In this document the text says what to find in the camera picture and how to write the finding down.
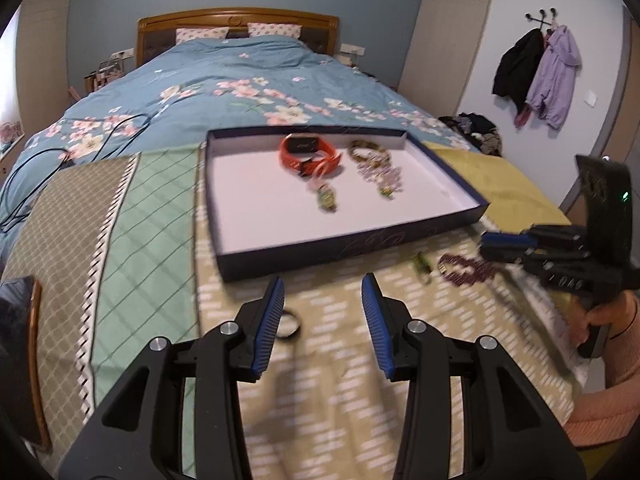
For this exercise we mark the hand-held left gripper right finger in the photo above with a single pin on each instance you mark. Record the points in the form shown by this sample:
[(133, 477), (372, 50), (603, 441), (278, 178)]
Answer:
[(380, 330)]

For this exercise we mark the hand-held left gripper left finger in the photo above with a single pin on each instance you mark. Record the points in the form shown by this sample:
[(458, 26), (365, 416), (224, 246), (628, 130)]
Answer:
[(267, 330)]

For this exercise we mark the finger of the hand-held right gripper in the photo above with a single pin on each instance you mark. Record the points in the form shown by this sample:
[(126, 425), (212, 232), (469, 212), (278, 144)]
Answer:
[(505, 255), (505, 239)]

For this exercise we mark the green jade pendant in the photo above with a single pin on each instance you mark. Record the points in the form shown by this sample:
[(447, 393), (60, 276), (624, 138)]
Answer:
[(387, 193), (421, 262)]

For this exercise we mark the dark blue shallow box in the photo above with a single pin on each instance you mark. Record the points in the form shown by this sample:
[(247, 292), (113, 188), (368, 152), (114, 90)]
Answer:
[(280, 210)]

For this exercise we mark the gold patterned bangle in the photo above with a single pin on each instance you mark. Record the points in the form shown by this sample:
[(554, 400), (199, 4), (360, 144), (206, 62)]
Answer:
[(369, 147)]

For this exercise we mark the orange smartwatch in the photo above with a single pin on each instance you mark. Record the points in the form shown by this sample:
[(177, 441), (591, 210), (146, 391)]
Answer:
[(305, 146)]

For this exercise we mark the person's right forearm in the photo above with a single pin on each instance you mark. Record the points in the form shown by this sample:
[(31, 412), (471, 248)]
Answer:
[(625, 365)]

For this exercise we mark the person's right hand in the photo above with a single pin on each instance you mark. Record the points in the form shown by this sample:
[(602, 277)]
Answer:
[(600, 312)]

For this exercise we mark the pile of dark clothes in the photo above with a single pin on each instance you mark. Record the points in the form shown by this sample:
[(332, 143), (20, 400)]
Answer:
[(475, 130)]

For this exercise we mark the pink hanging bag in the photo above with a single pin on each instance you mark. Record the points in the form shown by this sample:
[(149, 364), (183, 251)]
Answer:
[(523, 116)]

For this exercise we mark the lilac jacket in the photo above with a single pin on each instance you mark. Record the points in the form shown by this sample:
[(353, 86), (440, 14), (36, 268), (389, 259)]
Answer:
[(555, 80)]

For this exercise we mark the patchwork patterned tablecloth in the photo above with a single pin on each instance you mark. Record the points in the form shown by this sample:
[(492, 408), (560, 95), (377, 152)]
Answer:
[(150, 220)]

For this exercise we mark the black jacket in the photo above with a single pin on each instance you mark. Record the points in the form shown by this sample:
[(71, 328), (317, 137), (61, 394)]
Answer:
[(517, 67)]

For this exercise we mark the beige built-in wardrobe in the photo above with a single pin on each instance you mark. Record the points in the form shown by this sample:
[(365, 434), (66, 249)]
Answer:
[(45, 50), (445, 35)]

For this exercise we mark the black smartphone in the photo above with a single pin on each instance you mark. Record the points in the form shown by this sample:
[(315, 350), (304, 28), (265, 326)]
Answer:
[(17, 360)]

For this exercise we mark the blue floral duvet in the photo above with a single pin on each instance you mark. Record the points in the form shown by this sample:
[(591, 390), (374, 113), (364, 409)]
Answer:
[(200, 85)]

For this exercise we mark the white heart print pillow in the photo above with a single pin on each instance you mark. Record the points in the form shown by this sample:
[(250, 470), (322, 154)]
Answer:
[(201, 35), (275, 30)]

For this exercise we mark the cluster of cosmetic bottles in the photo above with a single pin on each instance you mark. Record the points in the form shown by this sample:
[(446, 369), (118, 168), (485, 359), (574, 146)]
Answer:
[(104, 75)]

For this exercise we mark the wooden bed headboard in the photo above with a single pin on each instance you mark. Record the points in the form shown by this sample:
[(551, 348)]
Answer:
[(235, 15)]

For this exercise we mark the white light switch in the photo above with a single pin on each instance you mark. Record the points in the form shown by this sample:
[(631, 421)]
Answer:
[(591, 99)]

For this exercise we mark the black wall coat hook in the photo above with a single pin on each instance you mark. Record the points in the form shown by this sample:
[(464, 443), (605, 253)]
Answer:
[(542, 17)]

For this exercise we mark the white wall socket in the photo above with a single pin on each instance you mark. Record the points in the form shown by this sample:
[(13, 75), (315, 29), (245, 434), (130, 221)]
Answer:
[(351, 49), (122, 53)]

